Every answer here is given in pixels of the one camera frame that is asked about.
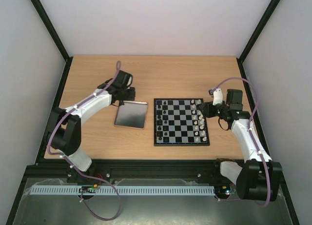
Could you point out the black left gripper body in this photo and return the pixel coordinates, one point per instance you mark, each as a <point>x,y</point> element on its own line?
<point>126,97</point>

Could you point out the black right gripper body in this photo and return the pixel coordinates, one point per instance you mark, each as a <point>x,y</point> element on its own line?
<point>207,109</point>

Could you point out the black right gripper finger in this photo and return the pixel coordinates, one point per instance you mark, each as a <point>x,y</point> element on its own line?
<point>202,112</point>
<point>201,106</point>

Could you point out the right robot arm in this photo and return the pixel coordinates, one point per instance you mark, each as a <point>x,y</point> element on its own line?
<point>259,177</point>

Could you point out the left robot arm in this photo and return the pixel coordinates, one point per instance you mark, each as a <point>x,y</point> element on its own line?
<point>63,133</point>

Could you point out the metal tray wooden rim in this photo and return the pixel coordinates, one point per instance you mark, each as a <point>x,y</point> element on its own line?
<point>131,114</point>

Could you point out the black white chessboard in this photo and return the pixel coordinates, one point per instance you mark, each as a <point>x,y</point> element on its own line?
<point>180,122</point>

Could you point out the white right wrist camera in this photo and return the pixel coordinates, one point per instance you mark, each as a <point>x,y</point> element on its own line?
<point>217,96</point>

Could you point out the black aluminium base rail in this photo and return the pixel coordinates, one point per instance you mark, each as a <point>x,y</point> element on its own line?
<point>201,171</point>

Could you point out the white slotted cable duct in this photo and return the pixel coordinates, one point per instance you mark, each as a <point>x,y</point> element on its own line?
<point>123,190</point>

